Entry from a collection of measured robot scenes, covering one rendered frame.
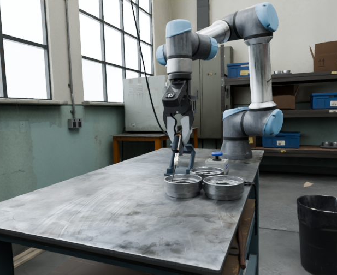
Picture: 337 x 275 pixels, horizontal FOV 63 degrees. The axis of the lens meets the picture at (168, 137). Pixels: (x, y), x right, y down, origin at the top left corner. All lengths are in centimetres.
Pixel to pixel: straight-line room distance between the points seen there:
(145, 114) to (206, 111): 173
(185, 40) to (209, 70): 387
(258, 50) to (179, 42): 47
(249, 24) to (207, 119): 354
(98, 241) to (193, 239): 17
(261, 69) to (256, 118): 20
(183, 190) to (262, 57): 70
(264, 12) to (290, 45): 369
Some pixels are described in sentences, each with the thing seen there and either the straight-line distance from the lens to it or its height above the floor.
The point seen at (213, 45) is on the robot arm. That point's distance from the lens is 92.
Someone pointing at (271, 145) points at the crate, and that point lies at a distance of 430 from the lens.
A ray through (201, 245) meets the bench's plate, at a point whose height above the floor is 80.
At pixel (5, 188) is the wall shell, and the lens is 230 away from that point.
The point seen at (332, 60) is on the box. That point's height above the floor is 164.
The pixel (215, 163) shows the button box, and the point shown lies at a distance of 97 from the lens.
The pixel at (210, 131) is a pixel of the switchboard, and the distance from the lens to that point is 465.
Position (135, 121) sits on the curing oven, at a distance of 321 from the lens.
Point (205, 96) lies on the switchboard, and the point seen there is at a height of 127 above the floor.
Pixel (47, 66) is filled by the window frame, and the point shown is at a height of 144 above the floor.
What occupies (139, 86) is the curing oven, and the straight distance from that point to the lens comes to 319.
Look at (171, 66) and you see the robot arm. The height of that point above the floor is 115.
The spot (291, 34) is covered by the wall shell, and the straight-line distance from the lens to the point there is 490.
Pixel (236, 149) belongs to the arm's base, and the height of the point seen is 84.
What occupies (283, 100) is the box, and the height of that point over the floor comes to 114.
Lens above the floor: 102
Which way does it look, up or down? 5 degrees down
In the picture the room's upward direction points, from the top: 2 degrees counter-clockwise
